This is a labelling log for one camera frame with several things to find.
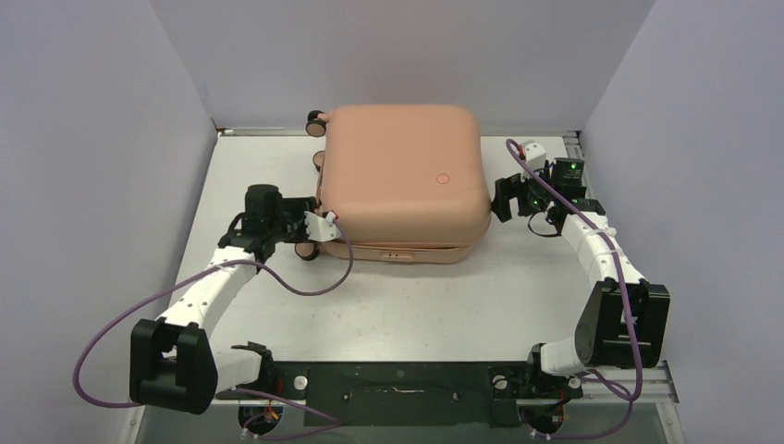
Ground pink suitcase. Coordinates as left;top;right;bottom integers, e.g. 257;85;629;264
295;105;491;265

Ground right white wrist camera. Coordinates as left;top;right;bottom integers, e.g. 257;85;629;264
519;140;547;170

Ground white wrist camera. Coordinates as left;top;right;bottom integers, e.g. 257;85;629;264
519;140;547;170
304;211;342;242

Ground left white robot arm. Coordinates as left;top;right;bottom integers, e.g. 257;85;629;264
129;184;316;414

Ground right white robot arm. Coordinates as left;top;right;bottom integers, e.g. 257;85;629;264
491;157;670;400

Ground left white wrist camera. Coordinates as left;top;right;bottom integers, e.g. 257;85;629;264
304;211;342;242

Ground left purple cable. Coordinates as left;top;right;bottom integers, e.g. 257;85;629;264
72;217;355;441

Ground aluminium frame rail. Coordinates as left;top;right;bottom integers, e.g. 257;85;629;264
116;129;687;444

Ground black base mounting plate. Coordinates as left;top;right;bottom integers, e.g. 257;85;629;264
217;361;583;427

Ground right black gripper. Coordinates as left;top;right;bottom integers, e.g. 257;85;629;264
490;160;557;223

